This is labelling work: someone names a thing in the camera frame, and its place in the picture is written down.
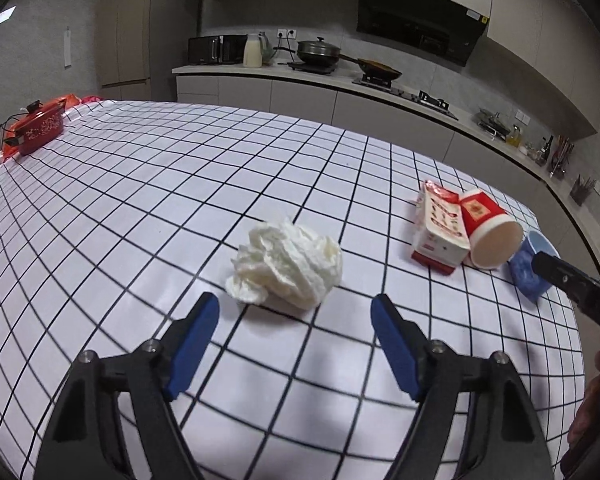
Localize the black frying pan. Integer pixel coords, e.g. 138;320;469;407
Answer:
339;54;402;80

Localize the red cooking pot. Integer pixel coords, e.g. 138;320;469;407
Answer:
2;100;67;157

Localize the white jug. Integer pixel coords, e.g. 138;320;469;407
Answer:
243;34;263;68

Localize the white checked tablecloth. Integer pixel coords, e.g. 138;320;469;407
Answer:
0;96;586;480

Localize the black microwave oven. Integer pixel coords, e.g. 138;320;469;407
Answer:
187;34;248;66

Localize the beige refrigerator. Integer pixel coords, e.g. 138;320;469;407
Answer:
96;0;201;102

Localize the black range hood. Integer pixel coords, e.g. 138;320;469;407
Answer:
356;0;490;67

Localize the black gas stove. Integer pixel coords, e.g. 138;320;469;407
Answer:
351;74;460;121

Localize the person's right hand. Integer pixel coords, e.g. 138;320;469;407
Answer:
568;350;600;439

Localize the red paper cup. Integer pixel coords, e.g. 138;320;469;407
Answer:
459;187;524;271

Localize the red white carton box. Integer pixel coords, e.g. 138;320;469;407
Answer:
411;179;471;276

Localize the black induction cooker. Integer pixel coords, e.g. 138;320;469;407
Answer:
286;60;338;73

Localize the glass kettle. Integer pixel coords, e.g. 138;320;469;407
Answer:
257;31;276;65

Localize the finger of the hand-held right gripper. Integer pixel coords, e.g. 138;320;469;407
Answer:
530;251;600;306

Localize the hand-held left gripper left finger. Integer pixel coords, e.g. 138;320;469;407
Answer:
32;291;221;480

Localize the blue patterned paper cup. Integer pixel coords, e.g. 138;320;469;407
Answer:
509;232;561;304

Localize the utensil holder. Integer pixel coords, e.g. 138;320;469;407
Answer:
550;135;576;180

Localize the metal dish rack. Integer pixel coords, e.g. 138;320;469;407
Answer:
475;107;512;141

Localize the chopstick holder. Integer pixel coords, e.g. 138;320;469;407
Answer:
569;174;597;206

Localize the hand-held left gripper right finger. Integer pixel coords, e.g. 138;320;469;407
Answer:
370;292;556;480

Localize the lidded black wok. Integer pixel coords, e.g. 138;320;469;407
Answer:
272;36;342;66

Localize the white tissue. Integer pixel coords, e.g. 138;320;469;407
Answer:
225;217;343;311

